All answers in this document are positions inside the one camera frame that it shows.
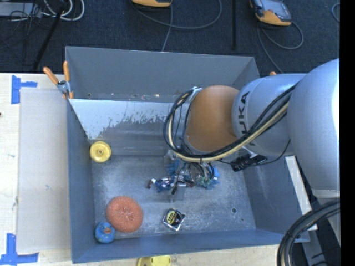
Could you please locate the orange round scouring pad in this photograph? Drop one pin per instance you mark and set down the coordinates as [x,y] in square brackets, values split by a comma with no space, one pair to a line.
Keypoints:
[124,214]

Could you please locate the blue toy duck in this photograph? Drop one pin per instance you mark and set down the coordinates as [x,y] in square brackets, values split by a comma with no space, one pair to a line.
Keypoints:
[105,233]

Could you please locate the yellow plastic disc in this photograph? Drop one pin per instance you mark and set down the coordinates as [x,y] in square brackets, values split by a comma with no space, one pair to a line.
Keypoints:
[154,261]

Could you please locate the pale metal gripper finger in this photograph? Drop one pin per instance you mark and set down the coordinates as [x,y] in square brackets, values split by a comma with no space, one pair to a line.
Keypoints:
[158,180]
[164,186]

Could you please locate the yellow plastic wheel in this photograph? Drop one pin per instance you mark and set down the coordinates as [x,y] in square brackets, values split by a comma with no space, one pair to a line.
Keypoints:
[100,151]

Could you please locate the grey metal bin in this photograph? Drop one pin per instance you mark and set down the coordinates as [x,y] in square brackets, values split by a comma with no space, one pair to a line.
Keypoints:
[210,212]

